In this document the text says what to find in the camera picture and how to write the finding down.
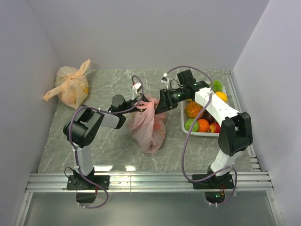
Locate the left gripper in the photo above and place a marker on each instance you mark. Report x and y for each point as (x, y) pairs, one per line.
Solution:
(142, 110)

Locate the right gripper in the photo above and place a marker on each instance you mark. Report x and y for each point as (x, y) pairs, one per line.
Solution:
(166, 95)

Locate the pink plastic bag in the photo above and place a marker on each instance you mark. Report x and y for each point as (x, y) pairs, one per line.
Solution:
(147, 128)

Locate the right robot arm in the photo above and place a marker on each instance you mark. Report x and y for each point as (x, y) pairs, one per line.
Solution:
(236, 128)

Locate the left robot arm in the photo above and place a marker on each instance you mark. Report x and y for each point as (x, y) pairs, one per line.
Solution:
(84, 125)

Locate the fake orange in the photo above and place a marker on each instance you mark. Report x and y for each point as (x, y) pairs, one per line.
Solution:
(203, 125)

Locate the fake peach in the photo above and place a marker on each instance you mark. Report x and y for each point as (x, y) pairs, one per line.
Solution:
(214, 128)

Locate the green fake lettuce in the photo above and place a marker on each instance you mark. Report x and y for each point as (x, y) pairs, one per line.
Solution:
(217, 86)

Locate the yellow fake lemon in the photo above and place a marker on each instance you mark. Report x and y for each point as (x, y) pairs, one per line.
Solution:
(222, 96)

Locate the orange tied plastic bag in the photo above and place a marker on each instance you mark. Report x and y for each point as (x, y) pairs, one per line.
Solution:
(71, 85)

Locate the white plastic fruit basket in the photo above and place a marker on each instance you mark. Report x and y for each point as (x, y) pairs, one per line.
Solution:
(184, 118)

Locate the orange spiky fruit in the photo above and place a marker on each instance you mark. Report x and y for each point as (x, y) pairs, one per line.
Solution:
(192, 109)

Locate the green custard apple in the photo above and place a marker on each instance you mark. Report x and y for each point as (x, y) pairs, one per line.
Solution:
(189, 124)

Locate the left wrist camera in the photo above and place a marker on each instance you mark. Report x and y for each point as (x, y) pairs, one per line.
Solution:
(138, 89)

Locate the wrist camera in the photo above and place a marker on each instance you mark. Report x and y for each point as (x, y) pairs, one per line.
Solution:
(138, 89)
(165, 79)

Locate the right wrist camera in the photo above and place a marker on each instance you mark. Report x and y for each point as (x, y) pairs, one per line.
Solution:
(165, 79)

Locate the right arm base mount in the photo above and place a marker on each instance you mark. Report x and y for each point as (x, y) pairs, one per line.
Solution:
(218, 190)

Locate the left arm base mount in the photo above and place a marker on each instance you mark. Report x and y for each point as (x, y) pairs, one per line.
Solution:
(86, 192)

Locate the aluminium rail frame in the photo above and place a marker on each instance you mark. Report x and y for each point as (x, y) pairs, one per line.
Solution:
(145, 189)

